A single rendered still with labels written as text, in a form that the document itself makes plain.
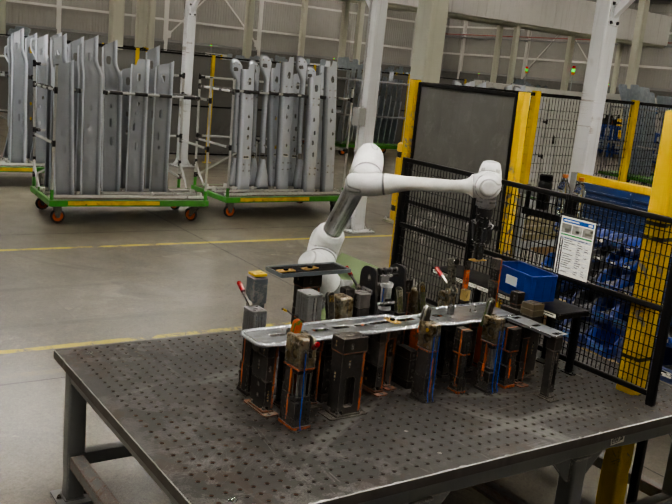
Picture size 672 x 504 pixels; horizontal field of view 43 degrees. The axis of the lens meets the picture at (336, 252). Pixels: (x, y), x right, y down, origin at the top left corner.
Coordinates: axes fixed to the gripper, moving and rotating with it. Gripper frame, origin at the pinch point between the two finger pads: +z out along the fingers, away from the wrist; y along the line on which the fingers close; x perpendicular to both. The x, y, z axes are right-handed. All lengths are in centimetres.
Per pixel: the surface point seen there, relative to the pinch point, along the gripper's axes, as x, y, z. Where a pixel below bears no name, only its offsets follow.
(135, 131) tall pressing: 129, -709, 31
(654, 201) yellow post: 57, 47, -32
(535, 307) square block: 24.4, 17.4, 23.7
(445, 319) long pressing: -21.3, 6.4, 28.6
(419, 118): 164, -239, -40
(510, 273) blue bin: 35.5, -10.4, 15.5
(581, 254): 54, 15, 0
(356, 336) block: -81, 19, 26
